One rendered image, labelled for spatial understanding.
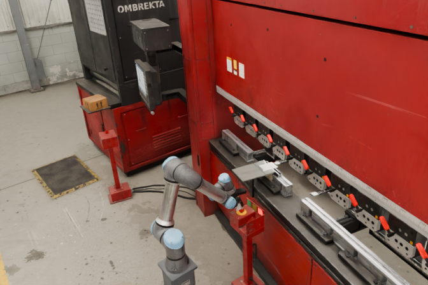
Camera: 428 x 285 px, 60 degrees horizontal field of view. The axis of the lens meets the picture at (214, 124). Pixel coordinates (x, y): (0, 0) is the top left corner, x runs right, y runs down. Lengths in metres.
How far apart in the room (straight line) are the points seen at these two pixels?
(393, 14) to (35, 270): 3.43
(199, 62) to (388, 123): 1.88
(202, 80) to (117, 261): 1.80
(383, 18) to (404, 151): 0.56
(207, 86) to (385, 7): 1.97
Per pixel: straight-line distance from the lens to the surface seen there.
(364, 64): 1.82
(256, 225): 2.69
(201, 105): 3.36
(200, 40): 3.20
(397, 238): 1.98
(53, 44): 8.98
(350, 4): 1.83
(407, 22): 1.63
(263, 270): 3.36
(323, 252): 2.36
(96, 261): 3.75
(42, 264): 3.92
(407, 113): 1.71
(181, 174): 2.10
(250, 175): 2.73
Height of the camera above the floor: 2.48
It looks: 25 degrees down
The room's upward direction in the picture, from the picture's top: 4 degrees counter-clockwise
